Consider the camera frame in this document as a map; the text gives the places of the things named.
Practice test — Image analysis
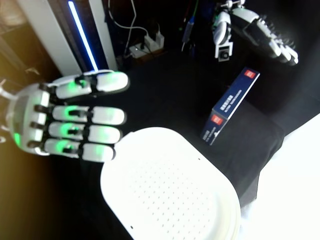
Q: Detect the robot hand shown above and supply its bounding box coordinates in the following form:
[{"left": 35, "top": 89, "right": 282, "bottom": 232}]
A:
[
  {"left": 4, "top": 70, "right": 130, "bottom": 164},
  {"left": 230, "top": 6, "right": 300, "bottom": 67}
]

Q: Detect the blue hanging connector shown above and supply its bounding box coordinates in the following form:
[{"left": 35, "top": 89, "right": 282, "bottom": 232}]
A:
[{"left": 181, "top": 19, "right": 197, "bottom": 52}]

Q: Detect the brown wooden shelf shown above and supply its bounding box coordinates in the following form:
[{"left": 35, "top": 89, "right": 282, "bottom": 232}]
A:
[{"left": 0, "top": 0, "right": 62, "bottom": 83}]

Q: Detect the white column with blue light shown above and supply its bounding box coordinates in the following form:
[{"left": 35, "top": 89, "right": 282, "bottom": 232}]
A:
[{"left": 17, "top": 0, "right": 119, "bottom": 76}]

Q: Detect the dark blue cardboard box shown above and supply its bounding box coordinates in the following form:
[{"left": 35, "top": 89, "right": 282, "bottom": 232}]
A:
[{"left": 199, "top": 66, "right": 261, "bottom": 147}]

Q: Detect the white power strip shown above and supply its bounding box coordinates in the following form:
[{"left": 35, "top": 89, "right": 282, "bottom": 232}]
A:
[{"left": 143, "top": 31, "right": 166, "bottom": 50}]

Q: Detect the white power adapter box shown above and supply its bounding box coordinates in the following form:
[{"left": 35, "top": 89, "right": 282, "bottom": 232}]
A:
[{"left": 129, "top": 42, "right": 151, "bottom": 59}]

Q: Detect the black table cloth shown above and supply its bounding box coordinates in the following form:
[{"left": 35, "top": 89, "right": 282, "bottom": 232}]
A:
[{"left": 47, "top": 48, "right": 320, "bottom": 240}]

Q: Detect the white perforated tray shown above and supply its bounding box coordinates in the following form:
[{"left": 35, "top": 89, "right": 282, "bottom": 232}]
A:
[{"left": 99, "top": 126, "right": 242, "bottom": 240}]

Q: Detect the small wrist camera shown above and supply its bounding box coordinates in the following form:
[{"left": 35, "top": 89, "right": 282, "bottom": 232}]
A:
[{"left": 214, "top": 41, "right": 234, "bottom": 63}]

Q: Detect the green cable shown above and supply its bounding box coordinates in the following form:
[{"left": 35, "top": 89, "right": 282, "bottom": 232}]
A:
[{"left": 178, "top": 0, "right": 200, "bottom": 31}]

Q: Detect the white cable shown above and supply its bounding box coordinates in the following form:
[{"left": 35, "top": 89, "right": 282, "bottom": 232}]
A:
[{"left": 108, "top": 0, "right": 150, "bottom": 55}]

